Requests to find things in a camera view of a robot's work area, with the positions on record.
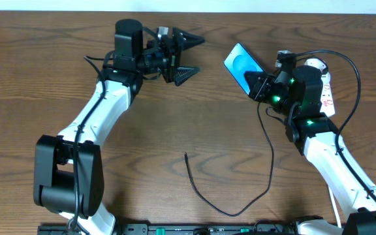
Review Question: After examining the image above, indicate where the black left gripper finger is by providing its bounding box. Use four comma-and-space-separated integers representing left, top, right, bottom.
178, 30, 205, 51
174, 67, 200, 86

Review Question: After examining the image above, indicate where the blue Galaxy smartphone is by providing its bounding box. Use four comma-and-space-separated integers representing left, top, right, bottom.
223, 42, 264, 95

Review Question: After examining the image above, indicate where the black charger cable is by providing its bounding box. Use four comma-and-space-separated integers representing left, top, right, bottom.
184, 101, 275, 217

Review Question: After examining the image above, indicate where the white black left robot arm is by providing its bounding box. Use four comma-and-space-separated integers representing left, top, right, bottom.
33, 19, 204, 234

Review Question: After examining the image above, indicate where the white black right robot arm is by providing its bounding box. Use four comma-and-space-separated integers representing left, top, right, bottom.
240, 51, 376, 234

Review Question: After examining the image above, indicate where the white power strip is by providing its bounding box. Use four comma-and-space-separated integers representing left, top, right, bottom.
304, 57, 336, 117

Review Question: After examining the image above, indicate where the white power strip cord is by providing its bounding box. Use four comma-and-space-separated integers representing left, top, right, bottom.
327, 185, 343, 228

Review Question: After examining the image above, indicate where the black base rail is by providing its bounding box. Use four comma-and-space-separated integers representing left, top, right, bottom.
37, 223, 296, 235

